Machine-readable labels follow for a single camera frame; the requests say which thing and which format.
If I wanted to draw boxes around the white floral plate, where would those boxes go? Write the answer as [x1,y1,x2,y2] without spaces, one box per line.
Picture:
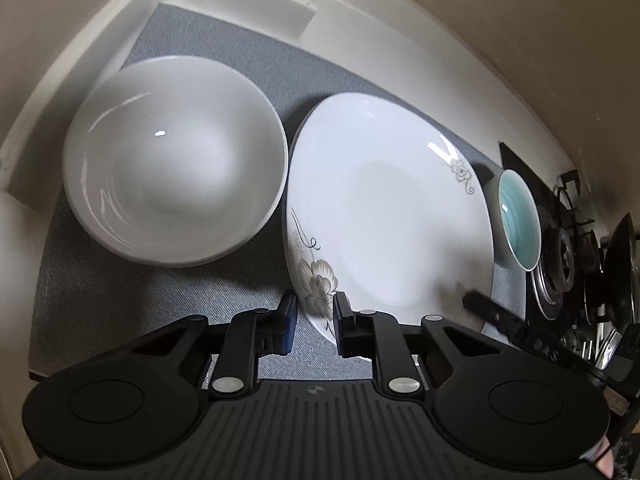
[283,92,497,347]

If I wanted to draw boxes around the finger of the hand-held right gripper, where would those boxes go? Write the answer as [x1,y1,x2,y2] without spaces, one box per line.
[462,287,526,336]

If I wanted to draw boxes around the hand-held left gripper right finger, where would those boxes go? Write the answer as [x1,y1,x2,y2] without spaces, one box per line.
[332,292,503,396]

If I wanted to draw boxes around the person's left hand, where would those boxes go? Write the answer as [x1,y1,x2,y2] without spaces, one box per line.
[596,444,617,480]

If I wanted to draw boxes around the black pan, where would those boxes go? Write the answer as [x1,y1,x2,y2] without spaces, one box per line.
[602,213,640,323]

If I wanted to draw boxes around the black gas stove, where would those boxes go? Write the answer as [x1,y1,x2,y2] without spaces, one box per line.
[498,141,632,361]

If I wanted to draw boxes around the large white bowl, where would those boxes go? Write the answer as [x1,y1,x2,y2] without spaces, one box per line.
[62,56,290,268]

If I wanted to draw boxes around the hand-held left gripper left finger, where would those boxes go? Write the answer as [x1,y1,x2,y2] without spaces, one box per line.
[107,290,299,402]

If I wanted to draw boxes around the small teal bowl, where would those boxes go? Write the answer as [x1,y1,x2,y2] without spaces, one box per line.
[482,169,543,273]

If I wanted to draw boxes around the grey table mat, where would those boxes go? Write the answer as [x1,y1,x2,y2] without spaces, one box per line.
[29,2,526,379]

